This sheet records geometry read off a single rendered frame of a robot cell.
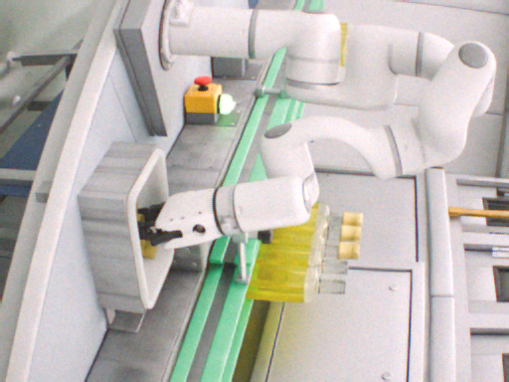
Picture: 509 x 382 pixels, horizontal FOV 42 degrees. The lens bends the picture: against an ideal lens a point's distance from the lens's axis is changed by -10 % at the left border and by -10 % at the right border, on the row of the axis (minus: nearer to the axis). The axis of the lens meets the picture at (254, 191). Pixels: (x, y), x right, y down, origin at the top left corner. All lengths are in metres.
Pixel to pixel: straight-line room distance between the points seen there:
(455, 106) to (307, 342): 0.61
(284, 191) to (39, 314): 0.41
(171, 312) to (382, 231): 0.74
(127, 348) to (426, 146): 0.59
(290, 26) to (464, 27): 6.21
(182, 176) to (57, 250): 0.49
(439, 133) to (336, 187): 0.94
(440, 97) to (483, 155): 6.96
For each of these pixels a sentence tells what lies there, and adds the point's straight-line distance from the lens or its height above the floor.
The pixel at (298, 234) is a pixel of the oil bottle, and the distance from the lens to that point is 1.48.
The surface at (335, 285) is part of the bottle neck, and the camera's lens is 1.38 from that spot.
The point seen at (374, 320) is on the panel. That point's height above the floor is 1.21.
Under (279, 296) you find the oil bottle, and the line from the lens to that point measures 1.39.
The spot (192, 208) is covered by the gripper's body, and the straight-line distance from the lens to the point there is 1.11.
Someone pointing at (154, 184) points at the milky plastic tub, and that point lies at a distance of 1.21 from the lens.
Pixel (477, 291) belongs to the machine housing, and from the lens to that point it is 1.69.
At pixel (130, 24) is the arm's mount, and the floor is 0.78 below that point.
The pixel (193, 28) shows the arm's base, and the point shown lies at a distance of 1.27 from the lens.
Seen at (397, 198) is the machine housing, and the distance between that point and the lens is 1.96.
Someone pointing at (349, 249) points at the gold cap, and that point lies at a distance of 1.47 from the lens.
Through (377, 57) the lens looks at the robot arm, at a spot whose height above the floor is 1.18.
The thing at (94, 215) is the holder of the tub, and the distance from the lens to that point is 1.08.
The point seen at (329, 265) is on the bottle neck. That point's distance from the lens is 1.43.
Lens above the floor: 1.17
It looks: 9 degrees down
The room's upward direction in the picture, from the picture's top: 94 degrees clockwise
